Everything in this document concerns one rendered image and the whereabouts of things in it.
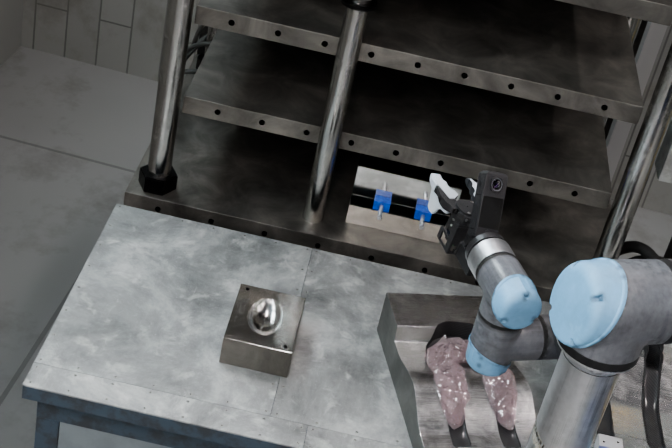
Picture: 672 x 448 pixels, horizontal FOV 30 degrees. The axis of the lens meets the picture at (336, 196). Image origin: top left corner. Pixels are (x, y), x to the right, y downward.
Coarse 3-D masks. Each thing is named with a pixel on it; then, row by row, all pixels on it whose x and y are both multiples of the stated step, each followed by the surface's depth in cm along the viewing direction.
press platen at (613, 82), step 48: (240, 0) 308; (288, 0) 313; (336, 0) 319; (384, 0) 324; (432, 0) 330; (480, 0) 336; (528, 0) 343; (336, 48) 302; (384, 48) 301; (432, 48) 305; (480, 48) 311; (528, 48) 316; (576, 48) 322; (624, 48) 327; (528, 96) 302; (576, 96) 301; (624, 96) 303
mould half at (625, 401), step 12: (636, 372) 275; (624, 384) 273; (636, 384) 273; (660, 384) 274; (612, 396) 271; (624, 396) 271; (636, 396) 272; (660, 396) 272; (612, 408) 268; (624, 408) 268; (636, 408) 269; (660, 408) 270; (624, 420) 265; (636, 420) 266; (624, 432) 261; (636, 432) 262; (624, 444) 258; (636, 444) 258
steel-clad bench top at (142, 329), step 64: (128, 256) 294; (192, 256) 299; (256, 256) 304; (320, 256) 309; (64, 320) 271; (128, 320) 275; (192, 320) 279; (320, 320) 288; (64, 384) 255; (128, 384) 258; (192, 384) 262; (256, 384) 265; (320, 384) 269; (384, 384) 273
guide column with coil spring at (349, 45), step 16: (352, 0) 291; (352, 16) 292; (352, 32) 294; (352, 48) 297; (336, 64) 300; (352, 64) 299; (336, 80) 302; (352, 80) 303; (336, 96) 304; (336, 112) 306; (320, 128) 311; (336, 128) 308; (320, 144) 312; (336, 144) 311; (320, 160) 314; (320, 176) 316; (320, 192) 318; (304, 208) 323; (320, 208) 321
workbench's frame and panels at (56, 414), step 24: (48, 408) 262; (72, 408) 254; (96, 408) 253; (120, 408) 253; (48, 432) 265; (72, 432) 265; (96, 432) 264; (120, 432) 263; (144, 432) 262; (168, 432) 261; (192, 432) 253; (216, 432) 253
